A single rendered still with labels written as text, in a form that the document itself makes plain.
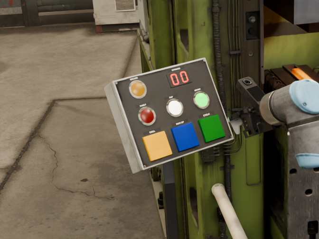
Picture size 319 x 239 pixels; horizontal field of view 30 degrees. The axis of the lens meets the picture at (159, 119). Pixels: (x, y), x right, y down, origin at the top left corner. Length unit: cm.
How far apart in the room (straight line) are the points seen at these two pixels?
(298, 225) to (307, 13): 76
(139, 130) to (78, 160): 238
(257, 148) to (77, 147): 224
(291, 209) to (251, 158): 25
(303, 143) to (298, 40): 112
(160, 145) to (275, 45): 93
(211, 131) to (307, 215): 56
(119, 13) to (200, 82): 565
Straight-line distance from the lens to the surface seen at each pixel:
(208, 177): 229
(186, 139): 182
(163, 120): 180
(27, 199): 373
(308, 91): 149
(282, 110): 152
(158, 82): 183
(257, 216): 242
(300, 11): 201
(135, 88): 178
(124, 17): 751
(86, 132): 456
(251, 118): 165
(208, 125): 186
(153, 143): 176
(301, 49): 257
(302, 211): 222
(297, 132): 149
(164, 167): 197
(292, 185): 216
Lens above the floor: 174
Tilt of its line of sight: 22 degrees down
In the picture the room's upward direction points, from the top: 5 degrees counter-clockwise
